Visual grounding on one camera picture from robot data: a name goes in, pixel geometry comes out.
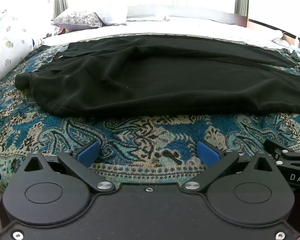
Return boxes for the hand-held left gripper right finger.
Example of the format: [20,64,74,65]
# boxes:
[182,141,279,193]

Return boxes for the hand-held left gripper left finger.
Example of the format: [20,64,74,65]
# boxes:
[22,140,115,193]

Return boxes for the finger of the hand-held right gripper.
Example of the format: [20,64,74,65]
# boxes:
[263,139,300,167]

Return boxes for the black pants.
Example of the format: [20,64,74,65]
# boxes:
[15,35,300,118]

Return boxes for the blue paisley blanket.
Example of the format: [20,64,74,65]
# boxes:
[0,34,300,198]

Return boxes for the white bed sheet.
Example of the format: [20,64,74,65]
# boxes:
[41,17,300,60]

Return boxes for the large white floral pillow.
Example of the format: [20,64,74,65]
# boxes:
[0,8,45,92]

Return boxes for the small grey patterned pillow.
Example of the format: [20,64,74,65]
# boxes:
[51,7,103,29]

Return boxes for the plain white pillow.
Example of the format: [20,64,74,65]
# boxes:
[95,5,128,26]

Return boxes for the wooden bed frame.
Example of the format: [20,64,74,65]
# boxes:
[215,12,300,47]

